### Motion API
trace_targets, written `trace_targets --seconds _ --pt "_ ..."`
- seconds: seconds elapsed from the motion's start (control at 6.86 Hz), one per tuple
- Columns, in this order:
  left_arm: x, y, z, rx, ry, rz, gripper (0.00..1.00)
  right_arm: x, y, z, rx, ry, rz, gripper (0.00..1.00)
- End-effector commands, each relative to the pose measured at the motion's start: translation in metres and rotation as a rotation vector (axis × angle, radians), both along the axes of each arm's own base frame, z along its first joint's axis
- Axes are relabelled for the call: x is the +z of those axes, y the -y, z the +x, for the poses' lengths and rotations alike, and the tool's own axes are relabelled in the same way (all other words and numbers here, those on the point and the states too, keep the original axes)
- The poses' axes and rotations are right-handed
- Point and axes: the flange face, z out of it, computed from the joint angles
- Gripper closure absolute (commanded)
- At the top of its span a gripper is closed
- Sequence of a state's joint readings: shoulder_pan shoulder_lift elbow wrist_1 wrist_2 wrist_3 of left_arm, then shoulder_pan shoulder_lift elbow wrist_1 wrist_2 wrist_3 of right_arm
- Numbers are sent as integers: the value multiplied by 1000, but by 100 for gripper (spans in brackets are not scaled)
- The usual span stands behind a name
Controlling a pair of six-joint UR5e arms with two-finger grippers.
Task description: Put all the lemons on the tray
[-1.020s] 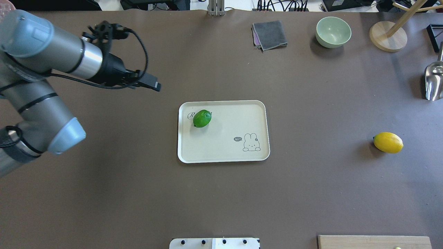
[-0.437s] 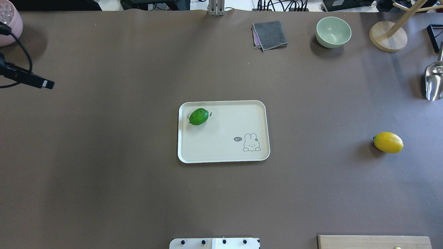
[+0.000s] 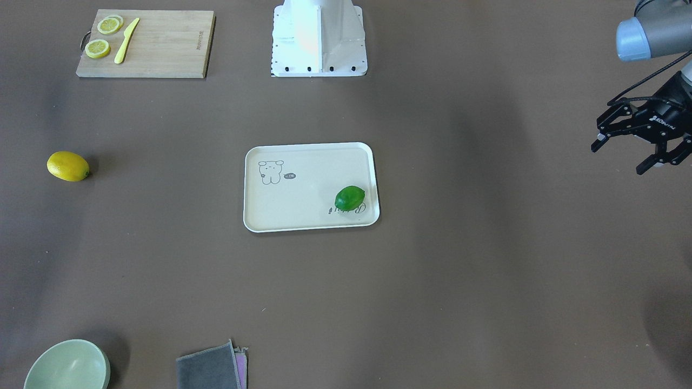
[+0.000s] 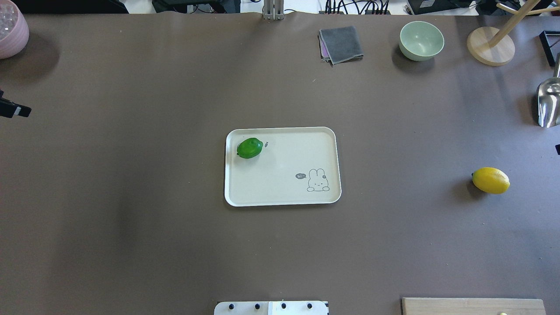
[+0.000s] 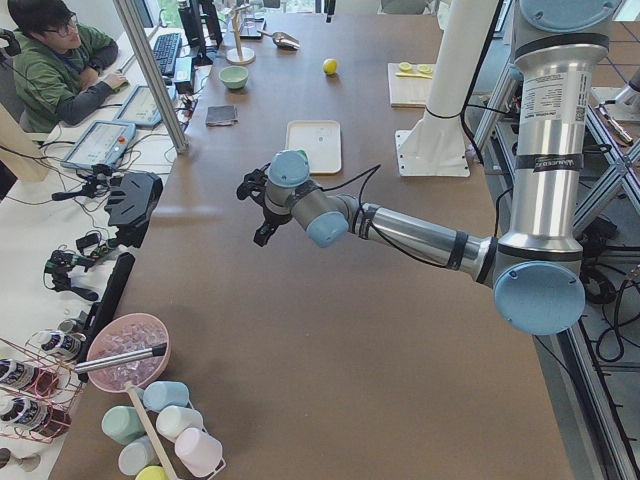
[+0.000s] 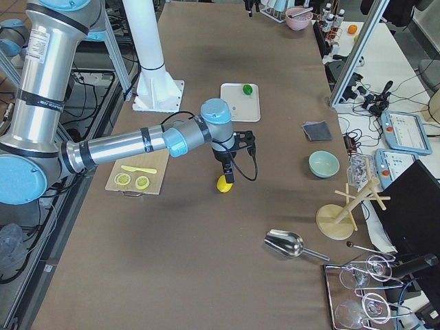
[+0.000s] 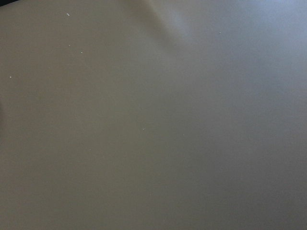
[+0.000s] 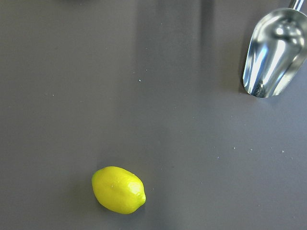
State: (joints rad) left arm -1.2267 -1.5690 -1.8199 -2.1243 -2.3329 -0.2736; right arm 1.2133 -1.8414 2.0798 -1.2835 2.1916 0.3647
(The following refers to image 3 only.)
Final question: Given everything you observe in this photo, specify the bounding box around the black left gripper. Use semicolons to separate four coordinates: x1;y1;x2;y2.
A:
591;71;691;175

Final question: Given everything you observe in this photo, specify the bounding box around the green lime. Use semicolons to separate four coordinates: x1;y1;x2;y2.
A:
334;185;365;212

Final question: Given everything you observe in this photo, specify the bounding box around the yellow lemon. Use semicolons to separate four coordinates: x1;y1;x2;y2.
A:
46;151;90;182

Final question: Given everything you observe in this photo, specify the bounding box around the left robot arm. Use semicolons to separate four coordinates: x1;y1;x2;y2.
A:
591;1;691;175

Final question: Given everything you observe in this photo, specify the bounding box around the beige rabbit tray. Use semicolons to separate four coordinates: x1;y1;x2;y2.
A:
243;142;381;232

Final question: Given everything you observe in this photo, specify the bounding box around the grey folded cloth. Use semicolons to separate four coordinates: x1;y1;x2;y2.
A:
176;340;249;388

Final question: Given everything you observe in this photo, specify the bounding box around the wooden cutting board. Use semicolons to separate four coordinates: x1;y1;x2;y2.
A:
76;8;216;78

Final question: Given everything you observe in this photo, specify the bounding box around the yellow plastic knife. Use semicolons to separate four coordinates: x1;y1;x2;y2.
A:
114;17;141;64

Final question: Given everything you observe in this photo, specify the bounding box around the lemon slice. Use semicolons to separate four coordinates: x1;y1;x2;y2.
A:
97;15;124;35
83;39;111;59

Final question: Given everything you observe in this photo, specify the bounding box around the pale green bowl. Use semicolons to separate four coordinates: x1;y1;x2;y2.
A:
24;339;111;388

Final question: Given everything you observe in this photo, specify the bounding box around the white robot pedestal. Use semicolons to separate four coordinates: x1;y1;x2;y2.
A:
270;1;368;77

